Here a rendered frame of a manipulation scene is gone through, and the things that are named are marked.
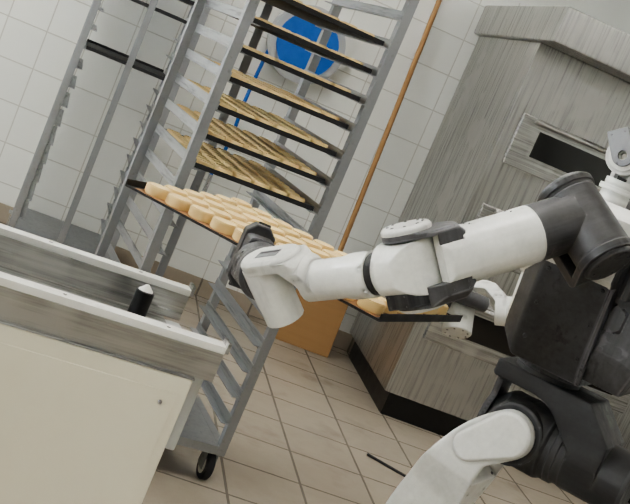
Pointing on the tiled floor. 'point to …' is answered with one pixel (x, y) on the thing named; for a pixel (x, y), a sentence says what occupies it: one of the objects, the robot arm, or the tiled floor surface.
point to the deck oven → (511, 197)
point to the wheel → (206, 467)
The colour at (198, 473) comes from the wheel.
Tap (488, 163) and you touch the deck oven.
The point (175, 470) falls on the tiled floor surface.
